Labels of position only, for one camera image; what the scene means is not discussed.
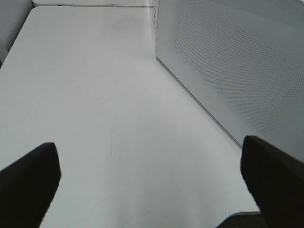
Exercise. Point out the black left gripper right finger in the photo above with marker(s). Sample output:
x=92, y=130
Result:
x=276, y=182

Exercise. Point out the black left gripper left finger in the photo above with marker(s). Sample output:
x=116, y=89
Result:
x=28, y=186

